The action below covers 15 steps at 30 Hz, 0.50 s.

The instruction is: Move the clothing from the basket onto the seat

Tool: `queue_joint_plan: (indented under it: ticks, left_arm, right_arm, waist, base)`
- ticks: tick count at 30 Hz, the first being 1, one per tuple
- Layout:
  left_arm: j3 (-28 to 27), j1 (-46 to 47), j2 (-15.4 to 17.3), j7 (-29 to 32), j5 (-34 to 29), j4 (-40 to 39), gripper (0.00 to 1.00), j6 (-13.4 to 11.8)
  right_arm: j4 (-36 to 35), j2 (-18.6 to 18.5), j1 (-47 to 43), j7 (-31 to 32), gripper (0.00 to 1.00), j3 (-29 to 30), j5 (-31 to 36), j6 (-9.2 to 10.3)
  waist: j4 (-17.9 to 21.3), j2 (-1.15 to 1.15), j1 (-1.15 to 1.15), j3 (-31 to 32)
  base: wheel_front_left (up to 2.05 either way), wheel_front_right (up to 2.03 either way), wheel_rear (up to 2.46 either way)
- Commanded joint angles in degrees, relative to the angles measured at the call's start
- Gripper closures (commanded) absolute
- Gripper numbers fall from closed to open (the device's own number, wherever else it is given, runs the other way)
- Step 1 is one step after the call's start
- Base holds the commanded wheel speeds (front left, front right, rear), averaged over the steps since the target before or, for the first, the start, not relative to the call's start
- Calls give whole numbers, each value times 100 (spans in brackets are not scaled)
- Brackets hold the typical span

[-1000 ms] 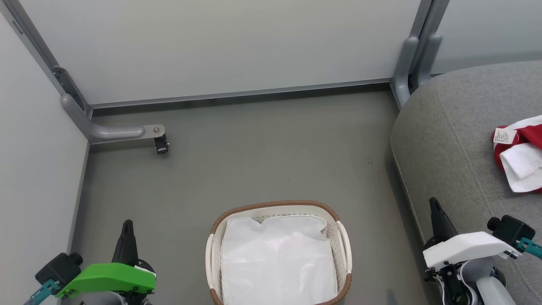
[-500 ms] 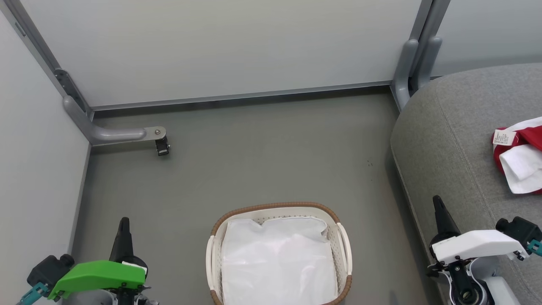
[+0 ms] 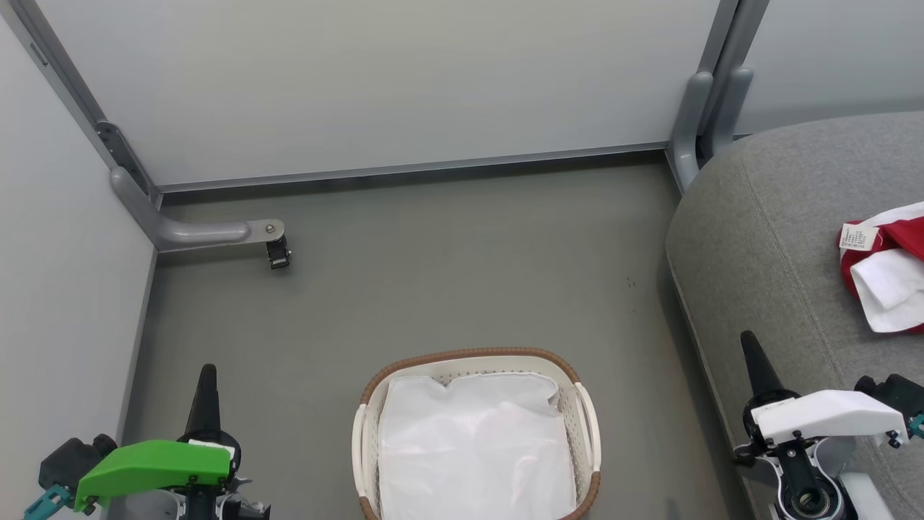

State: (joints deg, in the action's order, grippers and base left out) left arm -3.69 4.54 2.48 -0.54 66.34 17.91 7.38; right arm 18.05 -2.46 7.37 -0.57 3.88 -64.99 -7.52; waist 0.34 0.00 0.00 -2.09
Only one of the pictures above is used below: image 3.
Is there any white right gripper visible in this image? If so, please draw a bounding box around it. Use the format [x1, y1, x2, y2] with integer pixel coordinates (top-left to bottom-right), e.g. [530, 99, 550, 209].
[732, 331, 910, 464]

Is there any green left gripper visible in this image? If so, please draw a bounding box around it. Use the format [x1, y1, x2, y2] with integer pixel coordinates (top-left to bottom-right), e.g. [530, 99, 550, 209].
[72, 363, 243, 520]

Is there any red and white garment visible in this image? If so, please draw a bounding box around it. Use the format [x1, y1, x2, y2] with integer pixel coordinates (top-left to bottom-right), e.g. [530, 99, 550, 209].
[837, 201, 924, 334]

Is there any white basket with brown rim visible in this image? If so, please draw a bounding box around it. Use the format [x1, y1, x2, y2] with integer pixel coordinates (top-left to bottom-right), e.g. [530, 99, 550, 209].
[352, 347, 602, 520]

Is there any white cloth basket liner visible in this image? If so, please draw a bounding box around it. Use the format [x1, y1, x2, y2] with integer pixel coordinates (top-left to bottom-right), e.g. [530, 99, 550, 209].
[377, 371, 578, 520]

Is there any grey fabric sofa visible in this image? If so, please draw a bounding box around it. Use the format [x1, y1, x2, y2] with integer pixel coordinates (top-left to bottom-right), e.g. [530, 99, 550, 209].
[664, 110, 924, 520]

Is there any long grey partition foot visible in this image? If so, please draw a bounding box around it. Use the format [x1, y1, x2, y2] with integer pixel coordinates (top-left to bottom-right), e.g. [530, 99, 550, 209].
[110, 165, 287, 254]

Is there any teal left camera connector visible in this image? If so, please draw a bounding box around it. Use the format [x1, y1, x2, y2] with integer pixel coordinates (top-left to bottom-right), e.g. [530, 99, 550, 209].
[23, 485, 77, 520]

